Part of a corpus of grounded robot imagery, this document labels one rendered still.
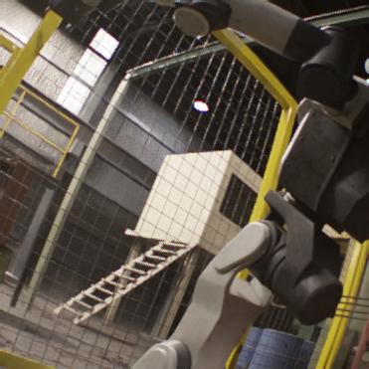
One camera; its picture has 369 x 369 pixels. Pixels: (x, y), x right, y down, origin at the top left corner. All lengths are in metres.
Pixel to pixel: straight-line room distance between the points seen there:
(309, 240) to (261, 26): 0.41
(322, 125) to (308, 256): 0.26
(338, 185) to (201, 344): 0.44
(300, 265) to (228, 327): 0.24
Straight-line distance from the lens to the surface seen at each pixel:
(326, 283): 0.79
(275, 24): 0.78
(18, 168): 2.84
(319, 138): 0.86
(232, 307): 0.93
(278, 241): 0.88
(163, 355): 0.93
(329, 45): 0.78
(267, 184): 1.80
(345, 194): 0.80
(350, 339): 2.79
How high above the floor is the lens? 0.72
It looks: 18 degrees up
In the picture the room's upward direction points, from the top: 22 degrees clockwise
